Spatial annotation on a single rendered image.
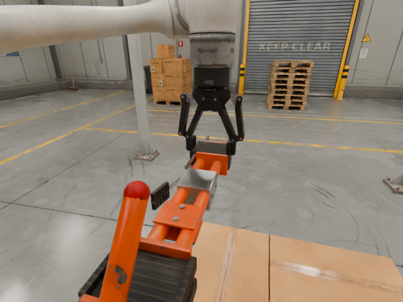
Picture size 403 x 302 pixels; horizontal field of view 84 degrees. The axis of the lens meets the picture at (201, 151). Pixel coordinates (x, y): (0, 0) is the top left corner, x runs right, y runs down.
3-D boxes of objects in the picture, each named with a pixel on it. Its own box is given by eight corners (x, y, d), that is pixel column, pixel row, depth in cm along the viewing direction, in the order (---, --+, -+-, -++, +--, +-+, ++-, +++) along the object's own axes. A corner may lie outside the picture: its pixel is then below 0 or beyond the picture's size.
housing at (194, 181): (211, 211, 40) (211, 190, 38) (175, 205, 42) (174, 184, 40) (218, 190, 46) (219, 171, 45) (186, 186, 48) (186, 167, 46)
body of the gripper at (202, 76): (186, 66, 44) (188, 112, 48) (229, 67, 42) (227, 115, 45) (197, 65, 50) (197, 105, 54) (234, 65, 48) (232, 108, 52)
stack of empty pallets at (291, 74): (306, 111, 636) (316, 61, 584) (266, 108, 658) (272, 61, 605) (298, 102, 752) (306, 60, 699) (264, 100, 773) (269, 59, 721)
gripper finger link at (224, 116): (214, 94, 50) (220, 92, 50) (233, 139, 53) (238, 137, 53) (210, 98, 47) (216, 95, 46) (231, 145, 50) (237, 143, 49)
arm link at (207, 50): (232, 32, 39) (230, 69, 41) (238, 36, 47) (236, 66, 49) (182, 33, 41) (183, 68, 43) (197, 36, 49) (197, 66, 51)
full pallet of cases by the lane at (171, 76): (183, 105, 701) (181, 44, 631) (152, 103, 721) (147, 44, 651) (192, 98, 809) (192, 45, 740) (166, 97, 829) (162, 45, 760)
